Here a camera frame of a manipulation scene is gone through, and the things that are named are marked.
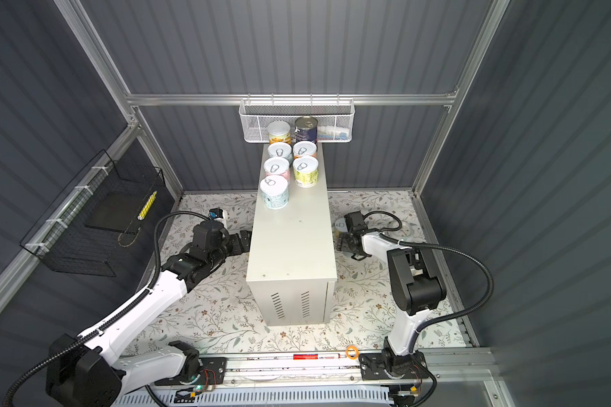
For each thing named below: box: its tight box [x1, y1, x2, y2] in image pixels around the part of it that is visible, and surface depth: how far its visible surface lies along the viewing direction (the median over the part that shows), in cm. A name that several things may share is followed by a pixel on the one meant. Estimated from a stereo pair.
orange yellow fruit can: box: [266, 120, 292, 145], surface depth 82 cm
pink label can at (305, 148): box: [292, 139, 318, 159], surface depth 78 cm
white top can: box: [259, 174, 290, 210], surface depth 69 cm
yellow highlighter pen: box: [136, 190, 158, 221], surface depth 80 cm
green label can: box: [292, 155, 320, 189], surface depth 74 cm
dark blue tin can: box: [294, 116, 319, 145], surface depth 80 cm
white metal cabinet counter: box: [245, 143, 338, 327], surface depth 68 cm
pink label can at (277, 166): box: [263, 156, 291, 182], surface depth 74 cm
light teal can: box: [267, 141, 294, 164], surface depth 78 cm
